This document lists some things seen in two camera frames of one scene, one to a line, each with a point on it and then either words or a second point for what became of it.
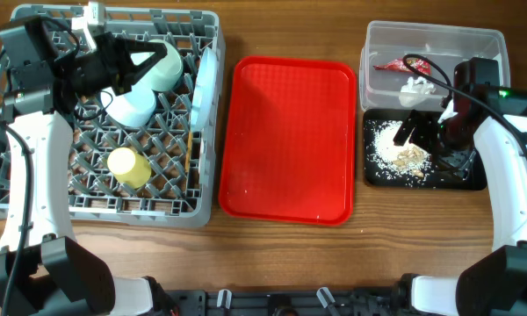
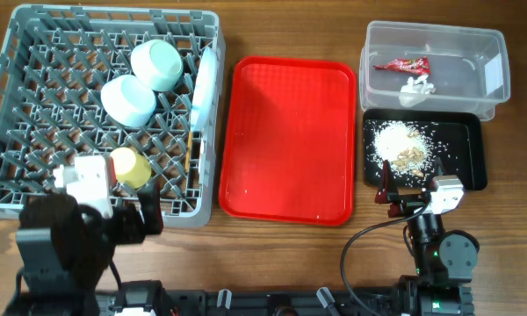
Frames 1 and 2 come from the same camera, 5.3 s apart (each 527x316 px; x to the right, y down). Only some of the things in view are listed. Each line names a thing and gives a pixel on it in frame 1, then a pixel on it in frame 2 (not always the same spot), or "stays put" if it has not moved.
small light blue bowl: (131, 109) stays put
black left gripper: (118, 55) to (134, 228)
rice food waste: (407, 164) stays put
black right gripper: (426, 122) to (389, 192)
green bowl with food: (168, 75) stays put
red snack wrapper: (407, 64) stays put
